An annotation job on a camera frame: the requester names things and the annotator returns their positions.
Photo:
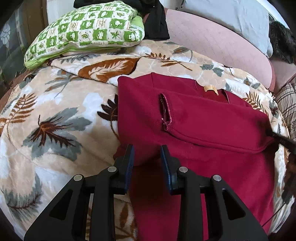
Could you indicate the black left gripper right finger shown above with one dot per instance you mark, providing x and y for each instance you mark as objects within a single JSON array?
[{"x": 209, "y": 209}]

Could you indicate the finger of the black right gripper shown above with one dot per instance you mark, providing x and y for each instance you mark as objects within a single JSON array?
[{"x": 284, "y": 141}]

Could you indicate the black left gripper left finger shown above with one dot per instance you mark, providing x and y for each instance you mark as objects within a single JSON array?
[{"x": 85, "y": 205}]

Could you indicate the dark red fleece garment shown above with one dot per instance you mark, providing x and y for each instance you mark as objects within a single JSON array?
[{"x": 209, "y": 132}]

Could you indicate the striped brown quilt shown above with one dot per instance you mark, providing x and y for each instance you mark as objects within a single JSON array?
[{"x": 285, "y": 99}]

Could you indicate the pink quilted bolster cushion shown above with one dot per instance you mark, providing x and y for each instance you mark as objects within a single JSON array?
[{"x": 220, "y": 44}]

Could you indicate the leaf pattern fleece blanket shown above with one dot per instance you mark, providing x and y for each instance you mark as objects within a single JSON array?
[{"x": 63, "y": 122}]

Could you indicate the dark furry garment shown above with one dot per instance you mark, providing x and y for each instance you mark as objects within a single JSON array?
[{"x": 282, "y": 41}]

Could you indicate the light blue pillow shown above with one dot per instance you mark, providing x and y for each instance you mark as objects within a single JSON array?
[{"x": 249, "y": 19}]

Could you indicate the black cloth garment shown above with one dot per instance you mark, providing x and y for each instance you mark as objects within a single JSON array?
[{"x": 155, "y": 20}]

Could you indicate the green white patterned pillow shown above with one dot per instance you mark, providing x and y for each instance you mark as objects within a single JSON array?
[{"x": 61, "y": 36}]

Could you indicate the white bed headboard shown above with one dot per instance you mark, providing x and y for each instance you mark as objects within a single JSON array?
[{"x": 58, "y": 8}]

